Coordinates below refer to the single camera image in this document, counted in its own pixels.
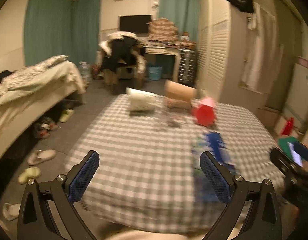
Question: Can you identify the blue plastic water bottle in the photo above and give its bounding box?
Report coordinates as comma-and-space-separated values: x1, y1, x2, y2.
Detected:
191, 132, 236, 204

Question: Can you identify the red hexagonal cup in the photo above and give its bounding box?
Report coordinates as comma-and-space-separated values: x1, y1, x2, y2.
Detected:
192, 97, 216, 127

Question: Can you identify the brown paper cup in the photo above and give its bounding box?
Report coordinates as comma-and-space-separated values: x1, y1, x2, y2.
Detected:
164, 80, 197, 109

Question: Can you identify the white printed paper cup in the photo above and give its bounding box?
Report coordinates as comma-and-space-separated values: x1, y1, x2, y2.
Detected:
126, 87, 157, 112

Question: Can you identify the white slipper at edge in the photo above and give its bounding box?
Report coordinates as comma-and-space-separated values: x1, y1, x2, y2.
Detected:
2, 203, 21, 221

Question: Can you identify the smartphone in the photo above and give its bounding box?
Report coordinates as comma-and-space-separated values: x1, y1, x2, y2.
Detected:
288, 142, 303, 167

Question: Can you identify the green stool cushion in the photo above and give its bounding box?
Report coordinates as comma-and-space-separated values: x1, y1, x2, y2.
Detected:
277, 136, 299, 159

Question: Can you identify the pale green slipper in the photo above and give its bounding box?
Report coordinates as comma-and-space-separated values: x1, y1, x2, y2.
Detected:
18, 167, 41, 185

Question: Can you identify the red bottle on floor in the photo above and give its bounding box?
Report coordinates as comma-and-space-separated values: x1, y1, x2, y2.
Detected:
281, 118, 294, 136

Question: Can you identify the white refrigerator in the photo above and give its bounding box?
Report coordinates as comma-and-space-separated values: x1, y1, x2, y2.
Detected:
282, 63, 308, 133

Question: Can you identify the sneaker with red trim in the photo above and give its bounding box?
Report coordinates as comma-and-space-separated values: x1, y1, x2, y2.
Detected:
33, 123, 54, 139

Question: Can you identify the green slipper under bed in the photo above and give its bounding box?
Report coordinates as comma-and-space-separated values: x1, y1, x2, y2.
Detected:
59, 109, 74, 123

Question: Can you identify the checkered tablecloth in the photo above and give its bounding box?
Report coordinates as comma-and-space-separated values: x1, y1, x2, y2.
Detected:
63, 93, 285, 233

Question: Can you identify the pink basin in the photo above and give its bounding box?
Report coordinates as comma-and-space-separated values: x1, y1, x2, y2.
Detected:
296, 56, 308, 68

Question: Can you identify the hanging white towel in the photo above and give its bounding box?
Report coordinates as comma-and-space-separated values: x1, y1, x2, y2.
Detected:
241, 3, 278, 94

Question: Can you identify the patterned bed quilt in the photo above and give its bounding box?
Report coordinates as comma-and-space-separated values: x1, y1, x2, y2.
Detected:
0, 55, 69, 100

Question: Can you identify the large clear water jug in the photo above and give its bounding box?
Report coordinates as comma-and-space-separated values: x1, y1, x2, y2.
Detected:
79, 61, 92, 83

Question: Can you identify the dark suitcase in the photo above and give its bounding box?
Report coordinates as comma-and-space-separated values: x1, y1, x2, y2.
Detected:
177, 49, 197, 87

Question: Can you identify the wooden chair with clothes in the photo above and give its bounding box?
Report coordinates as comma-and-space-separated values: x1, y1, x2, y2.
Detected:
99, 31, 146, 94

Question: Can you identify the blue laundry basket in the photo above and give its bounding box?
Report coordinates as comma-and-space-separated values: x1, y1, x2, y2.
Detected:
147, 64, 162, 81

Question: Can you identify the white louvered wardrobe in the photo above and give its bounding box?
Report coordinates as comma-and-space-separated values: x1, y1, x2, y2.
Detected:
196, 0, 265, 113

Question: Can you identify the green left curtain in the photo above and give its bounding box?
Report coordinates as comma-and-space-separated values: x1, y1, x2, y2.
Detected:
23, 0, 101, 67

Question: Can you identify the white desk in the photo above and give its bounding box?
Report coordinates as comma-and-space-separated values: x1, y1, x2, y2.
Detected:
145, 45, 180, 83

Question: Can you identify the plaid cloth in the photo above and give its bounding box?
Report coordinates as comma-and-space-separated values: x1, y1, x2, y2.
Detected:
148, 18, 178, 43

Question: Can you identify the green window curtain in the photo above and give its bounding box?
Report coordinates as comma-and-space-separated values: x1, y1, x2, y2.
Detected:
158, 0, 200, 42

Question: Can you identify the black television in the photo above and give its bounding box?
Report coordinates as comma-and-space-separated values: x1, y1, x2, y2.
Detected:
119, 15, 152, 34

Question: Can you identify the bed with white frame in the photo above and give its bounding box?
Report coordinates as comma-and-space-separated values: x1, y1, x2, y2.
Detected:
0, 59, 85, 159

